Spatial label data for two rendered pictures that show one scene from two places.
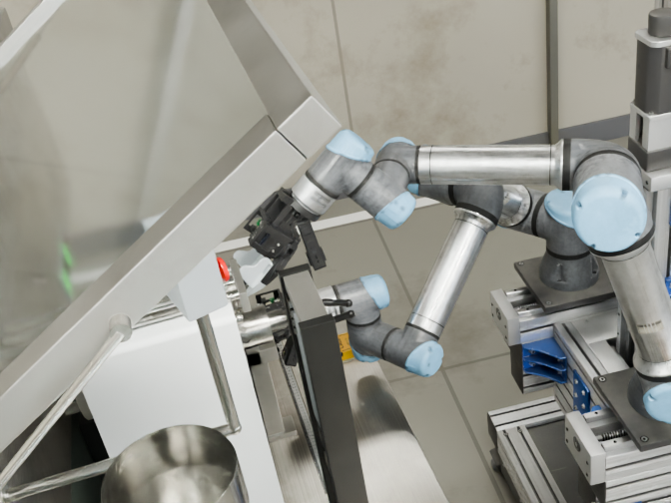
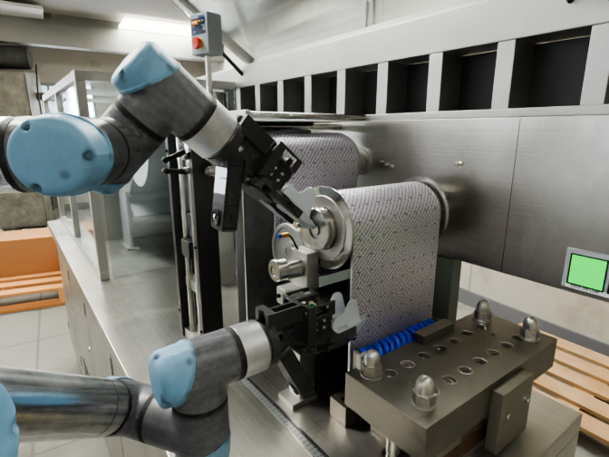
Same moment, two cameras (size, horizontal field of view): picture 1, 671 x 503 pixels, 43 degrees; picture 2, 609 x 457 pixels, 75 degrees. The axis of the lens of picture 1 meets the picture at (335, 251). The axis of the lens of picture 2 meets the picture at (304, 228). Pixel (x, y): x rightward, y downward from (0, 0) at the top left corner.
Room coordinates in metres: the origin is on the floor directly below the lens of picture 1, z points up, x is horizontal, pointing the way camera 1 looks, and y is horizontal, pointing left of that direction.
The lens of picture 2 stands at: (1.94, -0.12, 1.42)
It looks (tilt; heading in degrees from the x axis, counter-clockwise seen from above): 14 degrees down; 153
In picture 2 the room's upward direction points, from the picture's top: straight up
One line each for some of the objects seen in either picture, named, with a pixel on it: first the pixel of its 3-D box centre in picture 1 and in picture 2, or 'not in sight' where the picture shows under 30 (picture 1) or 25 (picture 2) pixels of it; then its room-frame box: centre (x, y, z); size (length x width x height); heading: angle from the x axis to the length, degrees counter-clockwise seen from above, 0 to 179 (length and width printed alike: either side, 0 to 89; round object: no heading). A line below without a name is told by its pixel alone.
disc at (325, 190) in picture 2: not in sight; (324, 228); (1.35, 0.22, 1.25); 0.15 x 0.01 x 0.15; 10
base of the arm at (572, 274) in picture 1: (568, 258); not in sight; (1.80, -0.59, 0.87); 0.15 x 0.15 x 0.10
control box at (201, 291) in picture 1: (193, 261); (204, 34); (0.80, 0.16, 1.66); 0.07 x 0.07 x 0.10; 26
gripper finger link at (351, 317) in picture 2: not in sight; (351, 315); (1.43, 0.23, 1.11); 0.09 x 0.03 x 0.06; 99
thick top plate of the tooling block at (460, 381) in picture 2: not in sight; (458, 369); (1.50, 0.41, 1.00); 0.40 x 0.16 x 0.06; 100
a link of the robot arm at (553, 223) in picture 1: (566, 220); not in sight; (1.80, -0.59, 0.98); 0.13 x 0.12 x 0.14; 43
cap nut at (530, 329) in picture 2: not in sight; (530, 326); (1.52, 0.58, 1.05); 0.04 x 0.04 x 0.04
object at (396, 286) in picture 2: not in sight; (395, 293); (1.39, 0.35, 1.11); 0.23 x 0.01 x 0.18; 100
